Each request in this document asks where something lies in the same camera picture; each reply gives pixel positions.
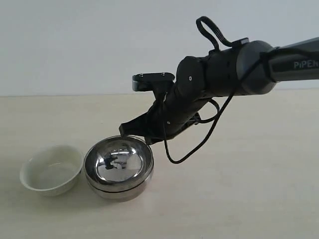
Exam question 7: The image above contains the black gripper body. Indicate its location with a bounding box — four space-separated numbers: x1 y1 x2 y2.
146 84 213 139

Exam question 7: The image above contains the white ceramic bowl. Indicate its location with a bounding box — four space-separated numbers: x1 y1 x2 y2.
19 144 84 197

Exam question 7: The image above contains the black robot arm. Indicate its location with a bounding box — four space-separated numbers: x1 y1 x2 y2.
119 38 319 144

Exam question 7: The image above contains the thin black cable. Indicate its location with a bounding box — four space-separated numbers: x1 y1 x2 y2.
160 47 280 164

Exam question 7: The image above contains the steel bowl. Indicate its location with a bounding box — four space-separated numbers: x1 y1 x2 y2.
83 135 155 192
87 171 153 202

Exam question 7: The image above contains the flat black ribbon cable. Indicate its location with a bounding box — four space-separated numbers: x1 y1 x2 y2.
195 16 250 50

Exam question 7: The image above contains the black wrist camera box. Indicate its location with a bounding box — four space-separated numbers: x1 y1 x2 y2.
132 72 175 99

